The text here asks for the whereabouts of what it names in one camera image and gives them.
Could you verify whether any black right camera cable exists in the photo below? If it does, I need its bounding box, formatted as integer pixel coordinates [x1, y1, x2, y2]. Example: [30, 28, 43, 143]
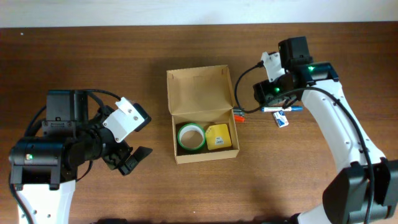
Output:
[233, 60, 376, 224]

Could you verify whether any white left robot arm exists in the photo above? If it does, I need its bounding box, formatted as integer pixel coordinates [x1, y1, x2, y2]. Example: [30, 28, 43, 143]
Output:
[9, 89, 152, 223]

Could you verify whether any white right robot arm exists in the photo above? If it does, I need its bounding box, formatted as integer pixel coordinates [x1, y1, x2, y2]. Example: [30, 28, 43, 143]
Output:
[253, 37, 397, 223]

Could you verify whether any yellow spiral notepad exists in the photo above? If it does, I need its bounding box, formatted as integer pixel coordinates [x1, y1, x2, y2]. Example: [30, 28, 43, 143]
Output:
[205, 124, 232, 150]

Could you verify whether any green tape roll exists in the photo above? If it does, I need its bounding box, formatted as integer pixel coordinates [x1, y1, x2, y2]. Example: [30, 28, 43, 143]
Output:
[177, 123, 206, 152]

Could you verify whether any blue white whiteboard marker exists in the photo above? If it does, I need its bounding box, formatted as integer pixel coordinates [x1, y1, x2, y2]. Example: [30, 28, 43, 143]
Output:
[261, 106, 303, 112]

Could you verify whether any white blue staples box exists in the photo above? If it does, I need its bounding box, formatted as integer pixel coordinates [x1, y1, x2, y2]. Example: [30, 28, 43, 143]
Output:
[273, 111, 289, 128]

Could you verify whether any brown cardboard box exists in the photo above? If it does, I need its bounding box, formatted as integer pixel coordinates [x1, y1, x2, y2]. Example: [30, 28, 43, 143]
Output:
[167, 65, 239, 164]

